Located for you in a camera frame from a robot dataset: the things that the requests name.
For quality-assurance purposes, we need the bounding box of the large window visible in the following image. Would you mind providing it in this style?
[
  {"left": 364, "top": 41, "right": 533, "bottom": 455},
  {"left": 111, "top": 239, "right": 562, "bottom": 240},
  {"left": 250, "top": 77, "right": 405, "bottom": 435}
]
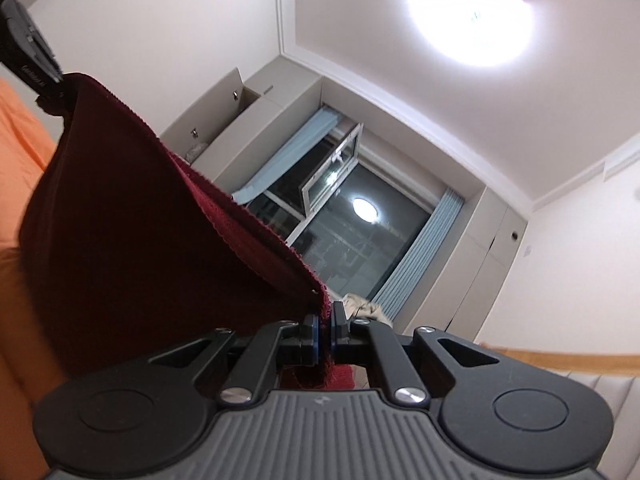
[{"left": 247, "top": 118, "right": 446, "bottom": 299}]

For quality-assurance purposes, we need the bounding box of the white cloth on sill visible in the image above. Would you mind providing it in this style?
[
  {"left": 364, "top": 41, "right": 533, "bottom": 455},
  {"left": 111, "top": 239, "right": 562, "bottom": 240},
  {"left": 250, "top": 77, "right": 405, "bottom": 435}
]
[{"left": 342, "top": 292, "right": 393, "bottom": 327}]

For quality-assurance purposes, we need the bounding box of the right light blue curtain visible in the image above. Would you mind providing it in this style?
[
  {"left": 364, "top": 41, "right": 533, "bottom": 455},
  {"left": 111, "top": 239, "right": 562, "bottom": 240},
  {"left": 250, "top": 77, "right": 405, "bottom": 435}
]
[{"left": 373, "top": 188, "right": 464, "bottom": 321}]

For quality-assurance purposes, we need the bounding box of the dark red knit sweater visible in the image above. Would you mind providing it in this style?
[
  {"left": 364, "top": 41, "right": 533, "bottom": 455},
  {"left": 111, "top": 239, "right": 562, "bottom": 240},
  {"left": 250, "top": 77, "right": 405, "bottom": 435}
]
[{"left": 18, "top": 74, "right": 331, "bottom": 378}]

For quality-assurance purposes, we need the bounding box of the left light blue curtain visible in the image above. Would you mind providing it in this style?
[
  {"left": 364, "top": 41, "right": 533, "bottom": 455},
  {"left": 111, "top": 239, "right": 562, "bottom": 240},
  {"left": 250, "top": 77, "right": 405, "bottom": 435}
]
[{"left": 232, "top": 106, "right": 343, "bottom": 205}]

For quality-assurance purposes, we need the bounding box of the grey built-in wardrobe desk unit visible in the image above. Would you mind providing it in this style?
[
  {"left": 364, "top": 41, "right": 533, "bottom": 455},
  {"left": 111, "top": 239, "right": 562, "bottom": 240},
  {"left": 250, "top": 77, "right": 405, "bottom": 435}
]
[{"left": 162, "top": 58, "right": 526, "bottom": 339}]

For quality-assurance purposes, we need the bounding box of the light blue curtain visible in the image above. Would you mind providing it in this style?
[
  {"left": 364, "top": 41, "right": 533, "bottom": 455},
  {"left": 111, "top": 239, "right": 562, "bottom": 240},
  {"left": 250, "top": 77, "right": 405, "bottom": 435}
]
[
  {"left": 373, "top": 188, "right": 464, "bottom": 321},
  {"left": 232, "top": 106, "right": 343, "bottom": 205}
]

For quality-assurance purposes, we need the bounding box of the round ceiling lamp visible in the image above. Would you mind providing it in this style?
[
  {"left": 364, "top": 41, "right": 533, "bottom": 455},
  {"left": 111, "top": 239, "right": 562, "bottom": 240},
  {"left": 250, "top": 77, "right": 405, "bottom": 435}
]
[{"left": 405, "top": 0, "right": 538, "bottom": 70}]

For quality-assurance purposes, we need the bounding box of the orange bed blanket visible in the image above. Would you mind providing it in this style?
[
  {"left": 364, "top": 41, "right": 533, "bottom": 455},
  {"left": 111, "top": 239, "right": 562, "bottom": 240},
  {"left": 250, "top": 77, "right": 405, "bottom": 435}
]
[{"left": 1, "top": 81, "right": 64, "bottom": 479}]

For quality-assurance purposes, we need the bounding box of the grey padded wooden headboard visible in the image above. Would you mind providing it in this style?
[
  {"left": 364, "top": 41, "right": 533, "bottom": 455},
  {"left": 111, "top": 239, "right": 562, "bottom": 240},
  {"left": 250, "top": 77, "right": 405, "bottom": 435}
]
[{"left": 483, "top": 344, "right": 640, "bottom": 479}]

